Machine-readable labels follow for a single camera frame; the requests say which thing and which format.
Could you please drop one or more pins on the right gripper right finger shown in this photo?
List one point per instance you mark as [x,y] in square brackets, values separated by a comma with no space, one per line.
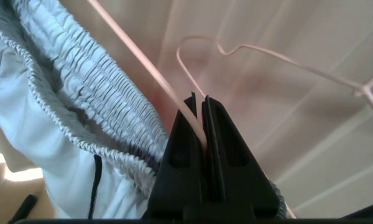
[236,180]

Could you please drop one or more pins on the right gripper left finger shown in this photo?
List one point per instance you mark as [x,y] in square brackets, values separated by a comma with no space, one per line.
[177,180]

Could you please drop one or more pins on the pink clothes hanger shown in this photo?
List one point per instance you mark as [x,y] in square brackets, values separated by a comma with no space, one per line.
[158,77]
[363,91]

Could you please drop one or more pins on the pale grey shorts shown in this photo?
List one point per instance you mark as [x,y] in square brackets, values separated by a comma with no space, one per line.
[34,130]

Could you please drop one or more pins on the black clothes rack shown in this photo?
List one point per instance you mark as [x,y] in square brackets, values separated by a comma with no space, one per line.
[23,208]

